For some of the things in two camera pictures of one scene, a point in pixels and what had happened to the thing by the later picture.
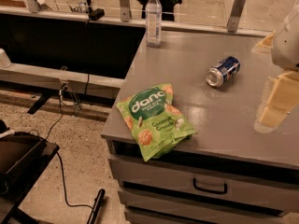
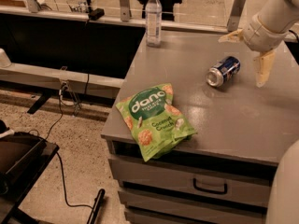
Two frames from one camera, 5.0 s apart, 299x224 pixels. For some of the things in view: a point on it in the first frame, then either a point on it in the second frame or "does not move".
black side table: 24,158 does not move
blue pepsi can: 222,71 does not move
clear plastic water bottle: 153,19 does not move
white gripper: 287,49 -> 261,36
